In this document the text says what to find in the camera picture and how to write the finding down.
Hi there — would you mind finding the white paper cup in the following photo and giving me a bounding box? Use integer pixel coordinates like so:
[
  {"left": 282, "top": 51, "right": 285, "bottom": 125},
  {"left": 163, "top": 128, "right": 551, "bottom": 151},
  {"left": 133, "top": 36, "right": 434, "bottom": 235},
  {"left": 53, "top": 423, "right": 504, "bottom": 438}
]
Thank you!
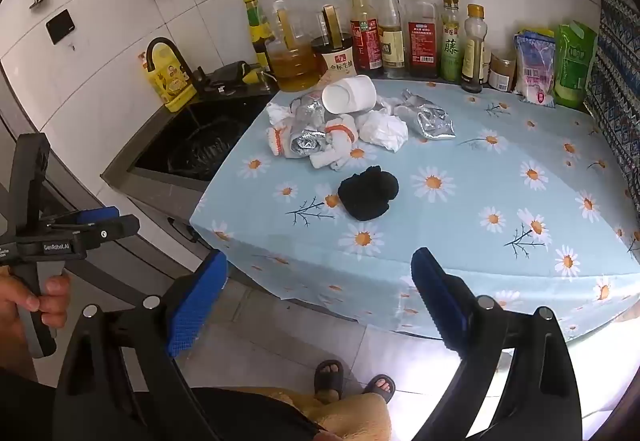
[{"left": 321, "top": 75, "right": 377, "bottom": 114}]

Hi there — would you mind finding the yellow sponge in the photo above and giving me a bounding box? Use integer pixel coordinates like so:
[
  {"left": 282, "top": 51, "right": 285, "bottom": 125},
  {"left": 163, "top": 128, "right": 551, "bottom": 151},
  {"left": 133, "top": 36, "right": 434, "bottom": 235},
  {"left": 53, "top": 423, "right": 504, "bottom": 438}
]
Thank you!
[{"left": 242, "top": 62, "right": 273, "bottom": 84}]

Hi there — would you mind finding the black wall box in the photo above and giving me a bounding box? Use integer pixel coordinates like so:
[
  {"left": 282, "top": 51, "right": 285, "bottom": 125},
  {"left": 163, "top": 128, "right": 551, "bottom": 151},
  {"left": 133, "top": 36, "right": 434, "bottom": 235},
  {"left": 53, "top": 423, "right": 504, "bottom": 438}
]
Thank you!
[{"left": 46, "top": 10, "right": 77, "bottom": 44}]

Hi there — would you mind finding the blue patterned cloth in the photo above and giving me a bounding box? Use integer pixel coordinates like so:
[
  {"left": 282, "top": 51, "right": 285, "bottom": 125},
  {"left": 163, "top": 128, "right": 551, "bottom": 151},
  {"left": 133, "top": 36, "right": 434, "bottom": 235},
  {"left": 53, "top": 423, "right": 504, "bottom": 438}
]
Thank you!
[{"left": 582, "top": 0, "right": 640, "bottom": 207}]

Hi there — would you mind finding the person's right foot in sandal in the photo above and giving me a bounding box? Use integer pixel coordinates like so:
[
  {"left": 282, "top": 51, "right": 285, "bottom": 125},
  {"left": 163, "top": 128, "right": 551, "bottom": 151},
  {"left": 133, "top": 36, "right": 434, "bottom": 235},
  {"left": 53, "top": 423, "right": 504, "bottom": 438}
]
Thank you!
[{"left": 361, "top": 373, "right": 396, "bottom": 404}]

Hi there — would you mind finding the dark soy sauce jug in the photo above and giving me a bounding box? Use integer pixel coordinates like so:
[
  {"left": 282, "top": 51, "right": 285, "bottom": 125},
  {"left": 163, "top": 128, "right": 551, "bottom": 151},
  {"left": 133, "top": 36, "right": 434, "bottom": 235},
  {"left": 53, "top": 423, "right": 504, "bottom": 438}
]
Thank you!
[{"left": 310, "top": 0, "right": 357, "bottom": 82}]

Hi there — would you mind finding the green pouch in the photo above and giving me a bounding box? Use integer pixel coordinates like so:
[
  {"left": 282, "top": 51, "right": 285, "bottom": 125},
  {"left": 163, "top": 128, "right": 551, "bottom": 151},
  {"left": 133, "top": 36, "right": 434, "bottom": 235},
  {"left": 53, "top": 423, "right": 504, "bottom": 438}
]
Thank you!
[{"left": 554, "top": 21, "right": 598, "bottom": 108}]

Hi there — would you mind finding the grey kitchen cabinet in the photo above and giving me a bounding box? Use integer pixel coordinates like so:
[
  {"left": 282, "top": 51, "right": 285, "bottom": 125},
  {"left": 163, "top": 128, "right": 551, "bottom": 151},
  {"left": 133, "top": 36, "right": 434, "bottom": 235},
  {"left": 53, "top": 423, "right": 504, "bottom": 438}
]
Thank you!
[{"left": 0, "top": 71, "right": 236, "bottom": 287}]

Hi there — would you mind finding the black sink faucet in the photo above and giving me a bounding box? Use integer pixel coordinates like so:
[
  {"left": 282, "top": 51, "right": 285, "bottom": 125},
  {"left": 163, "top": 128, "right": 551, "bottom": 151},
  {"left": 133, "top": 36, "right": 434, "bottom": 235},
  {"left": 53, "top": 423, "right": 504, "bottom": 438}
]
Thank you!
[{"left": 146, "top": 37, "right": 211, "bottom": 97}]

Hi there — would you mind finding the clear cooking oil jug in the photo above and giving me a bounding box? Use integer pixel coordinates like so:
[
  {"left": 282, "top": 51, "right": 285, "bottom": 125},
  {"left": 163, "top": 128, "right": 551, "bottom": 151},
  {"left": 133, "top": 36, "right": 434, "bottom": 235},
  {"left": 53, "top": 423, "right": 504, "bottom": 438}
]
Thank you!
[{"left": 267, "top": 1, "right": 321, "bottom": 92}]

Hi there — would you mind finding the black kitchen sink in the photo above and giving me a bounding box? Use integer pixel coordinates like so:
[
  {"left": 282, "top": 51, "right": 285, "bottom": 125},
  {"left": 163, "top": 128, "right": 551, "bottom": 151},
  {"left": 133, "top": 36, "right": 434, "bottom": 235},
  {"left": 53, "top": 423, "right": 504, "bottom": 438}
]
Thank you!
[{"left": 100, "top": 91, "right": 281, "bottom": 194}]

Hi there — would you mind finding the silver foil packet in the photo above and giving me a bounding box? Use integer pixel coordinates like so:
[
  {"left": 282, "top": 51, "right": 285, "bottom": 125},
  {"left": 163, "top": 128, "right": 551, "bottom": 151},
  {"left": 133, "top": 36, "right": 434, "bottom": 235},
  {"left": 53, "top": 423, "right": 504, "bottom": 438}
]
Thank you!
[{"left": 287, "top": 98, "right": 328, "bottom": 157}]

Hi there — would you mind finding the person's left foot in sandal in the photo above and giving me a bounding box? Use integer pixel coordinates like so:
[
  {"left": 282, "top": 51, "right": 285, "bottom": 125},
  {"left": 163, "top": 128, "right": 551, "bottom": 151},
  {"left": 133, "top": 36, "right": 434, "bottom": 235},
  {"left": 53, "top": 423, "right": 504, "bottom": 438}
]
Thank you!
[{"left": 314, "top": 360, "right": 346, "bottom": 404}]

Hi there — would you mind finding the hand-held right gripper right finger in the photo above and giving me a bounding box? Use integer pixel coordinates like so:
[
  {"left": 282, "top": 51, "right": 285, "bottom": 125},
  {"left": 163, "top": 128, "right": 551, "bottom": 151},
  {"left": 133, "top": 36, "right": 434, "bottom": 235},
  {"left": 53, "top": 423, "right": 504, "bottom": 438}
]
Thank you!
[{"left": 411, "top": 247, "right": 583, "bottom": 441}]

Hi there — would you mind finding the silver foil pouch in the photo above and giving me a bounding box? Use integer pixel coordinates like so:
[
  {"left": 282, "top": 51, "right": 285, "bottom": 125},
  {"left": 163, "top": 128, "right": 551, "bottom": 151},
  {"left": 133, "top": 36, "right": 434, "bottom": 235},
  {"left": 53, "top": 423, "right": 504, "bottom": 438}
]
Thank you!
[{"left": 400, "top": 88, "right": 457, "bottom": 142}]

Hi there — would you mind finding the person's left forearm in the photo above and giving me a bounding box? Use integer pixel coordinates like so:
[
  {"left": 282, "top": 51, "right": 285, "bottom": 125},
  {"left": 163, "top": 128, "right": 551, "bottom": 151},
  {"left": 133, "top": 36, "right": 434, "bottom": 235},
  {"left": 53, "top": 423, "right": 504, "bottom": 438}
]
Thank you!
[{"left": 0, "top": 318, "right": 38, "bottom": 384}]

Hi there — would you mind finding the person's foot in sandal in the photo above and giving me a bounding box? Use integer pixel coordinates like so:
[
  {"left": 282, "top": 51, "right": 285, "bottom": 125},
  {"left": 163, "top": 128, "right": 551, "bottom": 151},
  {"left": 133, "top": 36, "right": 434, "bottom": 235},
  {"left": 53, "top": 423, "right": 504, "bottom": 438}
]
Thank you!
[
  {"left": 314, "top": 360, "right": 346, "bottom": 404},
  {"left": 361, "top": 373, "right": 396, "bottom": 404}
]

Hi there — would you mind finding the black cloth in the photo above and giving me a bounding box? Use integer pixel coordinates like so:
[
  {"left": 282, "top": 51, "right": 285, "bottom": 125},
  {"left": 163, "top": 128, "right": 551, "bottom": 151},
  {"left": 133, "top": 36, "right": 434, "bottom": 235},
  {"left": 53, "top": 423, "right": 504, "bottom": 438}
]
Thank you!
[{"left": 202, "top": 61, "right": 261, "bottom": 94}]

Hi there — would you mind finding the green label oil bottle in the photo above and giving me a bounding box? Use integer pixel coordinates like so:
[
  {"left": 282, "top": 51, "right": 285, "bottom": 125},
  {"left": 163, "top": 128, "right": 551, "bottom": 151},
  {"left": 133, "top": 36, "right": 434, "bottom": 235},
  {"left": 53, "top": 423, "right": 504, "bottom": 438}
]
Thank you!
[{"left": 440, "top": 0, "right": 463, "bottom": 82}]

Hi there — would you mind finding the person's leg in tan trousers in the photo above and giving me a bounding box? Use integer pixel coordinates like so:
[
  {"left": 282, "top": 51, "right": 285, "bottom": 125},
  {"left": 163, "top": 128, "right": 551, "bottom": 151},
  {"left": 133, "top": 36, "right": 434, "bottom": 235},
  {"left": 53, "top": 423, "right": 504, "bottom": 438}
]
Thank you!
[{"left": 272, "top": 386, "right": 393, "bottom": 441}]

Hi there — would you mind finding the black sock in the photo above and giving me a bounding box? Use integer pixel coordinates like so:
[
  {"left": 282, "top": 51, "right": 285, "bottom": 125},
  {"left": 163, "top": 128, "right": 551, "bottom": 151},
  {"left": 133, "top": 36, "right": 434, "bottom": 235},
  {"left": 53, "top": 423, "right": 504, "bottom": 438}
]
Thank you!
[{"left": 338, "top": 166, "right": 400, "bottom": 222}]

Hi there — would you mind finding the red label black cap bottle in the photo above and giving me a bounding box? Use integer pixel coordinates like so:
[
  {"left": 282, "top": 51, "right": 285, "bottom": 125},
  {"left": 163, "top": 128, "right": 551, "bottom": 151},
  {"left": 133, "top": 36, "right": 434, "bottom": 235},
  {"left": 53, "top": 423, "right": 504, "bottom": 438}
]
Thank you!
[{"left": 348, "top": 0, "right": 383, "bottom": 77}]

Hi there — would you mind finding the clear vinegar bottle yellow cap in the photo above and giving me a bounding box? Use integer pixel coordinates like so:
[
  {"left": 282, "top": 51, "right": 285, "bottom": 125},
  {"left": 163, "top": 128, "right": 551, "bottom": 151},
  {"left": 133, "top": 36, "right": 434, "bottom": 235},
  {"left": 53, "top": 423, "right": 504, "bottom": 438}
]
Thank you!
[{"left": 376, "top": 0, "right": 406, "bottom": 74}]

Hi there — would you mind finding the white glove with orange cuff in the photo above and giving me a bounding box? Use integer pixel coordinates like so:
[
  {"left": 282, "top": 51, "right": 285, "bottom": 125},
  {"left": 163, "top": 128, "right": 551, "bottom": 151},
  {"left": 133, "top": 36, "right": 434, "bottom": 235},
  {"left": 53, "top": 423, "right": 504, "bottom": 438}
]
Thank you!
[
  {"left": 310, "top": 114, "right": 358, "bottom": 172},
  {"left": 267, "top": 121, "right": 301, "bottom": 157}
]

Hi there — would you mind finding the blue daisy print tablecloth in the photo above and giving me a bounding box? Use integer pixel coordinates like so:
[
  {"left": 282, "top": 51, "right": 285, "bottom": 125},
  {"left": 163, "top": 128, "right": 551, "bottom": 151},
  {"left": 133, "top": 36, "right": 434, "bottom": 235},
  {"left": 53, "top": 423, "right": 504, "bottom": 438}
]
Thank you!
[{"left": 190, "top": 74, "right": 640, "bottom": 342}]

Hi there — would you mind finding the yellow dish soap bottle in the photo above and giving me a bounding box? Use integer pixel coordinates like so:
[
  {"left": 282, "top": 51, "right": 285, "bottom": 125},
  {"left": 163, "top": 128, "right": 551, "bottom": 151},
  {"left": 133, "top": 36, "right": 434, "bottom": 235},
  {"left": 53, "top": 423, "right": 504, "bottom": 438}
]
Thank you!
[{"left": 145, "top": 45, "right": 197, "bottom": 113}]

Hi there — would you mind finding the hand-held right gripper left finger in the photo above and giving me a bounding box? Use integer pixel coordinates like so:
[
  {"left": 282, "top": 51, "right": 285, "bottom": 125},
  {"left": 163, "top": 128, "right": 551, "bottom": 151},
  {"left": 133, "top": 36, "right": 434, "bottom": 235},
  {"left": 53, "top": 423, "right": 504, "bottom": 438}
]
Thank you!
[{"left": 52, "top": 248, "right": 228, "bottom": 441}]

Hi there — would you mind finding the person's left hand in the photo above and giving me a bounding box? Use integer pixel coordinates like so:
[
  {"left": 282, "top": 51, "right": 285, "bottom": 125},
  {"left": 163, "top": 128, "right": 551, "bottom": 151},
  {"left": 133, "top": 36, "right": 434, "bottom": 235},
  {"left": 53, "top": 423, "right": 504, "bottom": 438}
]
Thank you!
[{"left": 0, "top": 270, "right": 72, "bottom": 322}]

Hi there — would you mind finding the small glass jar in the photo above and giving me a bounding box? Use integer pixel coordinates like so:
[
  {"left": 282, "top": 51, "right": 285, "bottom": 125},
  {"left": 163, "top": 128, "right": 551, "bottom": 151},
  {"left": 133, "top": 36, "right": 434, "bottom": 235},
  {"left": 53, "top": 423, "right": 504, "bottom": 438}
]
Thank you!
[{"left": 489, "top": 52, "right": 517, "bottom": 93}]

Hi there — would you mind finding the green label sauce bottle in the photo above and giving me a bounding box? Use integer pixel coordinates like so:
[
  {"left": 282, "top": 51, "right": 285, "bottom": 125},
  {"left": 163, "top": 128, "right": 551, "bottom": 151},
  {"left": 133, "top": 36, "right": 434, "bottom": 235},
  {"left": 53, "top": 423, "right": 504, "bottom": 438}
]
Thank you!
[{"left": 243, "top": 0, "right": 273, "bottom": 69}]

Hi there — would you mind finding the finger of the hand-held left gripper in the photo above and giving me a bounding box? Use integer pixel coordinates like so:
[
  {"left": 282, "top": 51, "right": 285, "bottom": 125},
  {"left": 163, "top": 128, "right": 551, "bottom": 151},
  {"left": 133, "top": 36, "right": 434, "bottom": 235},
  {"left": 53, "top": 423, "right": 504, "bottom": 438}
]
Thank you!
[
  {"left": 47, "top": 206, "right": 121, "bottom": 228},
  {"left": 50, "top": 215, "right": 142, "bottom": 251}
]

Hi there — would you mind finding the person's black garment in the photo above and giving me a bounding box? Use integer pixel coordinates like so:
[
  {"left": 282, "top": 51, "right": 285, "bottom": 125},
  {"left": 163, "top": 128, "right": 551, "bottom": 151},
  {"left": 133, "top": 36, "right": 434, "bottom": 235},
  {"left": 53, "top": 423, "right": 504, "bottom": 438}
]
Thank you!
[{"left": 0, "top": 366, "right": 326, "bottom": 441}]

